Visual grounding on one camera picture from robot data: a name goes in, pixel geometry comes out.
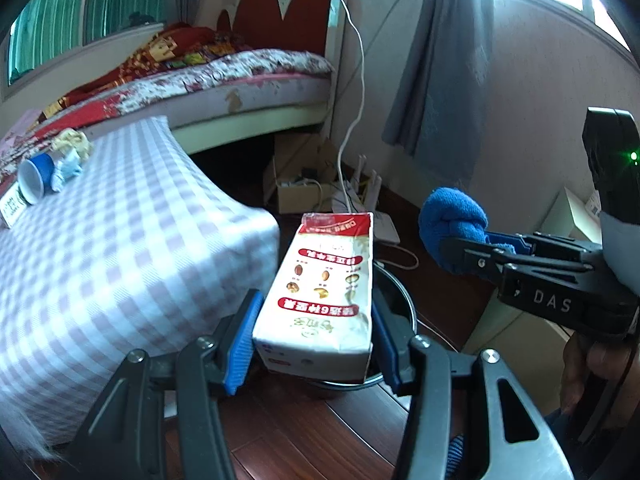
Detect blue cloth ball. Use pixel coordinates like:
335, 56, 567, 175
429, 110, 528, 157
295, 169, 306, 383
418, 188, 490, 274

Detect green white carton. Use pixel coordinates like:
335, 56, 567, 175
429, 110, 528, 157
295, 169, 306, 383
0, 181, 27, 229

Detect white red milk carton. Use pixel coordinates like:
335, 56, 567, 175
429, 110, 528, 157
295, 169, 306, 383
253, 212, 373, 384

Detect black trash bucket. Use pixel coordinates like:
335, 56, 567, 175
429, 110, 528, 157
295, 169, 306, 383
307, 262, 418, 396

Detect white hanging cable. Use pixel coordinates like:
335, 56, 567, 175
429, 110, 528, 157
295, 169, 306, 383
324, 0, 368, 212

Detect bed with floral mattress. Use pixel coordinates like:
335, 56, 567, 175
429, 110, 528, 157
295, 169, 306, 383
1, 49, 333, 180

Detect light blue face mask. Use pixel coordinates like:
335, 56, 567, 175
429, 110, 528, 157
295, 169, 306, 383
50, 148, 82, 193

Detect grey curtain on right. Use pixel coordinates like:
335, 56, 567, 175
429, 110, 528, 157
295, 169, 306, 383
382, 0, 494, 186

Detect person's right hand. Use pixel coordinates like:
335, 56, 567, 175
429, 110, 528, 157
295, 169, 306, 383
560, 333, 640, 427

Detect dark blue paper cup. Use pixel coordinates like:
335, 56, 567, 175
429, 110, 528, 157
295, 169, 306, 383
17, 153, 54, 205

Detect red heart headboard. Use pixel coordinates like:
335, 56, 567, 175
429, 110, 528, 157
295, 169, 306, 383
216, 0, 346, 114

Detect red patterned blanket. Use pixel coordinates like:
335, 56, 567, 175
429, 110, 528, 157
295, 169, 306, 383
32, 22, 250, 128

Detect cream cloth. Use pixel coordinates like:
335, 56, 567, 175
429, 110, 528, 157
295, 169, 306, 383
50, 128, 93, 162

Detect white router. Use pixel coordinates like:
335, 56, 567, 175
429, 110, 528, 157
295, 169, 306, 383
331, 154, 400, 245

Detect purple checkered tablecloth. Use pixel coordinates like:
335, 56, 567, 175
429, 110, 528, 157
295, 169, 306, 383
1, 117, 279, 457

